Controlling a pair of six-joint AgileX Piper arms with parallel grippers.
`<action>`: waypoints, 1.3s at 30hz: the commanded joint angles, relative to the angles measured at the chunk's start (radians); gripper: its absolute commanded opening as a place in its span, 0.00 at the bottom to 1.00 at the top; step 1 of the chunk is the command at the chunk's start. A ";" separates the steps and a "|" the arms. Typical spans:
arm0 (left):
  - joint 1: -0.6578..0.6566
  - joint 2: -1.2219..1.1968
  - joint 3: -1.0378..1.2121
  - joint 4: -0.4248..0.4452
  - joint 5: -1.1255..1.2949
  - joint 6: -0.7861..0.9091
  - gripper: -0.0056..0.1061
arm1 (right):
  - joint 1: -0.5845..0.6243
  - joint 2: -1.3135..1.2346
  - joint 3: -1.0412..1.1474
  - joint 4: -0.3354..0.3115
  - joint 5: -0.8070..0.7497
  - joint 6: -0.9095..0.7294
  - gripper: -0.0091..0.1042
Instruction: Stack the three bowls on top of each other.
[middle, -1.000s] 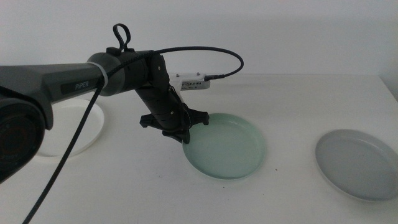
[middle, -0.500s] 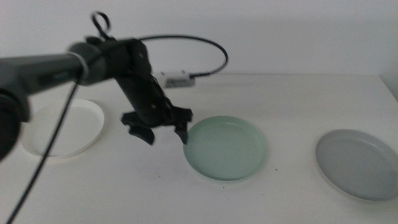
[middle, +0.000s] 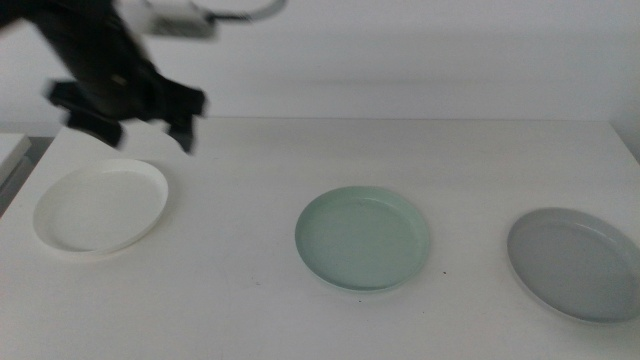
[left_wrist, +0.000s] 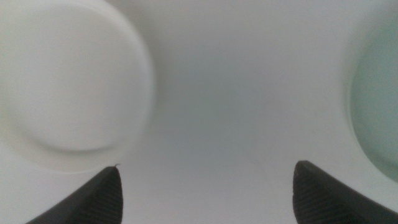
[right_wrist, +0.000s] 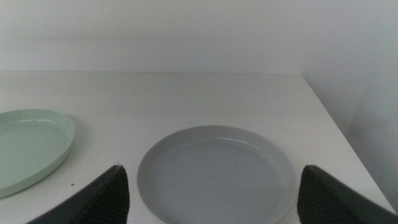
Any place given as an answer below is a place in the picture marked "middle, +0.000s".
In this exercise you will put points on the white shallow bowl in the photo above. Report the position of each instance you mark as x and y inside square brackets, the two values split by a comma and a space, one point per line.
[100, 207]

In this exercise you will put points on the pale green shallow bowl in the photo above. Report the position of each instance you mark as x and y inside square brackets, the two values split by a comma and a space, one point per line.
[362, 240]

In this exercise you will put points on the grey shallow bowl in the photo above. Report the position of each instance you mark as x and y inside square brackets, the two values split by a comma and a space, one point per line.
[575, 265]

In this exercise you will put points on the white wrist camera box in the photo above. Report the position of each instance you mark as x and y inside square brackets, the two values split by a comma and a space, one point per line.
[180, 22]

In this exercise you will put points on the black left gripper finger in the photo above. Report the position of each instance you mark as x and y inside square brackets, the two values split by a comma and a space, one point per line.
[182, 134]
[97, 130]

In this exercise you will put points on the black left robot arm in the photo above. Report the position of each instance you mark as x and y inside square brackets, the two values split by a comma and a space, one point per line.
[85, 35]

